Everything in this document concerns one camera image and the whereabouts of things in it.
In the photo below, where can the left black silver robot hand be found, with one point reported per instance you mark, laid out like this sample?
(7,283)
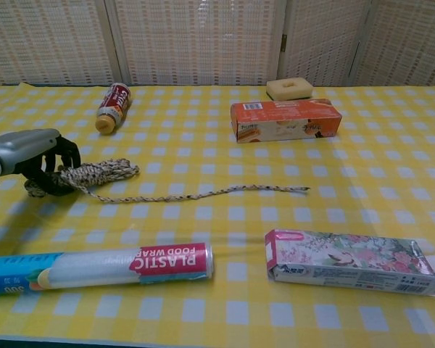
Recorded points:
(25,145)

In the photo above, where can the plastic food wrap roll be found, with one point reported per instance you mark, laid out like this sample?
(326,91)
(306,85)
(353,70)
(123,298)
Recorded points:
(94,268)

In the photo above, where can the red seasoning bottle yellow cap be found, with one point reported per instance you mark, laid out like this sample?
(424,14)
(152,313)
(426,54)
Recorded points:
(114,107)

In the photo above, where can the yellow white checkered tablecloth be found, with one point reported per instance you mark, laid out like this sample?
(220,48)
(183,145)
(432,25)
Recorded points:
(217,217)

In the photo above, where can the woven folding screen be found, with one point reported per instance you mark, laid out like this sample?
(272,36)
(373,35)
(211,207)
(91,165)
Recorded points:
(203,40)

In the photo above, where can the orange cardboard snack box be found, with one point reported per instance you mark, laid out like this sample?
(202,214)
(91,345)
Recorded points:
(286,119)

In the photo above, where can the yellow sponge with hole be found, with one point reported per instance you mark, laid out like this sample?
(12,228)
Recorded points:
(290,90)

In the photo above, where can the brass screen hinge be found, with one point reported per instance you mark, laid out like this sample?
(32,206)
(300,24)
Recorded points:
(283,41)

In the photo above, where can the floral print carton box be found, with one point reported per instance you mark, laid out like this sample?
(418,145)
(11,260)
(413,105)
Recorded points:
(348,261)

